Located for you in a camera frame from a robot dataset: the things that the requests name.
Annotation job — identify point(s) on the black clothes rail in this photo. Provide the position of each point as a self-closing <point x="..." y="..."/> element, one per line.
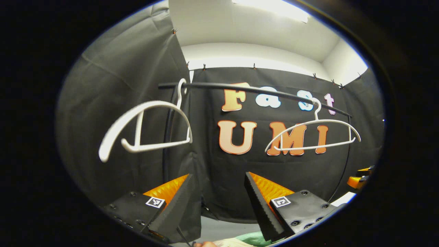
<point x="212" y="85"/>

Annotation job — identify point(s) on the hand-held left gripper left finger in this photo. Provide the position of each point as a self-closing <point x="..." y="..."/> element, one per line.
<point x="175" y="209"/>

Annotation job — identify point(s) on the ceiling light panel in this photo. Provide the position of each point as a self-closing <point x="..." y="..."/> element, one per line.
<point x="274" y="7"/>

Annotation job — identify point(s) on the white ribbed panel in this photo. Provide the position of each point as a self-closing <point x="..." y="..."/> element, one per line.
<point x="344" y="199"/>

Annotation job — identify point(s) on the black backdrop cloth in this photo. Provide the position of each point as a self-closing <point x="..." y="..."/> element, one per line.
<point x="113" y="61"/>

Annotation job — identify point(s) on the white plastic hanger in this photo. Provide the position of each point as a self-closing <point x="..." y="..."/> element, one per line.
<point x="317" y="115"/>
<point x="139" y="148"/>

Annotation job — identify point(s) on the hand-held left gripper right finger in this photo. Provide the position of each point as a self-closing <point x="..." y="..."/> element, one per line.
<point x="260" y="209"/>

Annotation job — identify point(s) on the row of black clips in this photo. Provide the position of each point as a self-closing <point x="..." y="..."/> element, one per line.
<point x="253" y="66"/>

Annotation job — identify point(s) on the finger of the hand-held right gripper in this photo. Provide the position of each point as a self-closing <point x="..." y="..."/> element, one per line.
<point x="355" y="181"/>

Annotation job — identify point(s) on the green laundry hamper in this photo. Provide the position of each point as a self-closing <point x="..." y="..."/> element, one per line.
<point x="255" y="237"/>

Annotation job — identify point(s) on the cream shirt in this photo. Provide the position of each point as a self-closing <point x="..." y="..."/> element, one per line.
<point x="233" y="243"/>

